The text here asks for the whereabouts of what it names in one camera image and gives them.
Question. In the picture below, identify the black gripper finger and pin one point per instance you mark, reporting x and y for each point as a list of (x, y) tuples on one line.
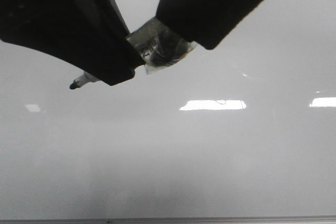
[(89, 34), (205, 22)]

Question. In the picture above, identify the white glossy whiteboard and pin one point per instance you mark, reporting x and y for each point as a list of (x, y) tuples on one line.
[(245, 129)]

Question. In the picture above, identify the grey aluminium whiteboard frame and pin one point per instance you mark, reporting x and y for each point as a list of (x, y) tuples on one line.
[(282, 219)]

